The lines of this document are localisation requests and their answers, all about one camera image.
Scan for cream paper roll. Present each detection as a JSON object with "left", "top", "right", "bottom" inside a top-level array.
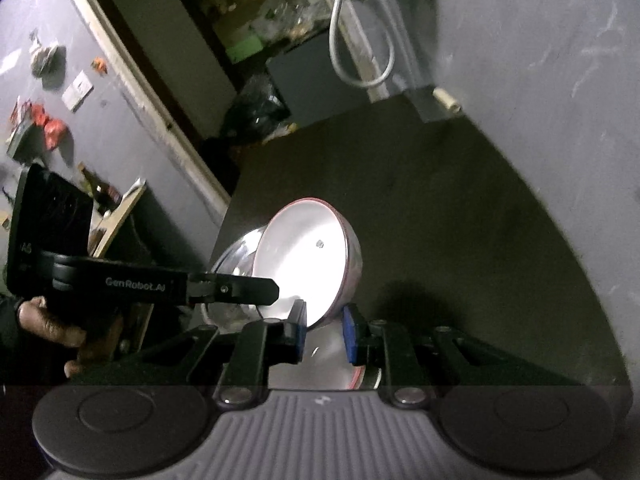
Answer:
[{"left": 433, "top": 88, "right": 462, "bottom": 113}]

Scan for black plastic bag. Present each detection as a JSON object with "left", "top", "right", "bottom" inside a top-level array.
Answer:
[{"left": 220, "top": 76, "right": 291, "bottom": 143}]

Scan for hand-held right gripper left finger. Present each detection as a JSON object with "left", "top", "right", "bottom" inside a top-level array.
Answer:
[{"left": 112, "top": 299, "right": 307, "bottom": 408}]

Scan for yellow packet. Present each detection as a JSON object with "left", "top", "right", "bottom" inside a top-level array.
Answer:
[{"left": 265, "top": 122, "right": 297, "bottom": 142}]

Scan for wooden board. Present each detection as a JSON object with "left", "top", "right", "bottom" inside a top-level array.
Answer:
[{"left": 89, "top": 180, "right": 148, "bottom": 261}]

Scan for cluttered storage shelf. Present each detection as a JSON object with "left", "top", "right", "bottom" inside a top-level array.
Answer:
[{"left": 195, "top": 0, "right": 341, "bottom": 61}]

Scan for dark grey box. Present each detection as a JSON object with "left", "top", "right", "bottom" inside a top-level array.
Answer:
[{"left": 265, "top": 35, "right": 371, "bottom": 128}]

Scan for plain white bowl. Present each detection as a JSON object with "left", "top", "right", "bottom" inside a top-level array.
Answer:
[{"left": 267, "top": 305, "right": 383, "bottom": 392}]

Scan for green box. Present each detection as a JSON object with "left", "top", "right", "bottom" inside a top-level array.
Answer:
[{"left": 226, "top": 35, "right": 265, "bottom": 63}]

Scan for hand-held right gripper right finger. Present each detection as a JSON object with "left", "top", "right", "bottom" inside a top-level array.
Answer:
[{"left": 342, "top": 304, "right": 583, "bottom": 408}]

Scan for person's left hand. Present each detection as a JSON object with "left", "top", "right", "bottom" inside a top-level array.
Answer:
[{"left": 17, "top": 296, "right": 126, "bottom": 380}]

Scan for dark glass bottle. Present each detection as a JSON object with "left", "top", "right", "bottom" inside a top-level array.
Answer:
[{"left": 82, "top": 166, "right": 121, "bottom": 216}]

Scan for red packets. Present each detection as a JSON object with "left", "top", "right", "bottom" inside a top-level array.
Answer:
[{"left": 27, "top": 104, "right": 70, "bottom": 152}]

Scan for white door frame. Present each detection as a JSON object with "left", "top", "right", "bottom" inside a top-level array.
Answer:
[{"left": 52, "top": 0, "right": 233, "bottom": 216}]

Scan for deep steel bowl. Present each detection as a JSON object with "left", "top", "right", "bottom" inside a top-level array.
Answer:
[{"left": 206, "top": 225, "right": 268, "bottom": 335}]

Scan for white bowl with dark speck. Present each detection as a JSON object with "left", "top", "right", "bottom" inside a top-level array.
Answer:
[{"left": 252, "top": 197, "right": 362, "bottom": 331}]

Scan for white wall switch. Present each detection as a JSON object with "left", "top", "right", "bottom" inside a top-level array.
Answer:
[{"left": 61, "top": 71, "right": 95, "bottom": 113}]

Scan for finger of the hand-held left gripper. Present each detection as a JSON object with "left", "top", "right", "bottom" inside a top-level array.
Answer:
[{"left": 187, "top": 271, "right": 281, "bottom": 307}]

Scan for white looped hose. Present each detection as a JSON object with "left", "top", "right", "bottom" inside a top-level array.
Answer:
[{"left": 329, "top": 0, "right": 396, "bottom": 88}]

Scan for grey cutting board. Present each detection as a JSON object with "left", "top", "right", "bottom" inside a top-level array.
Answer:
[{"left": 411, "top": 85, "right": 458, "bottom": 125}]

